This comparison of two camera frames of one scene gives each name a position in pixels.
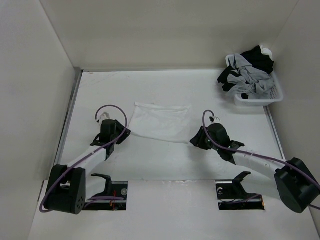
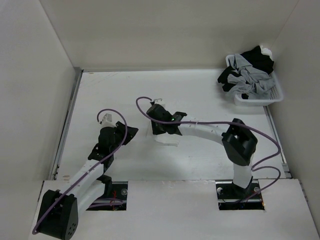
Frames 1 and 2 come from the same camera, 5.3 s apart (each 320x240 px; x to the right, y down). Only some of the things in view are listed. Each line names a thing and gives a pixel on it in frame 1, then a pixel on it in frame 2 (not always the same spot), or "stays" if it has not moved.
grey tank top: [250, 80] stays
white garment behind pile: [266, 51] stays
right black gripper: [198, 139] -> [156, 130]
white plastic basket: [278, 93] stays
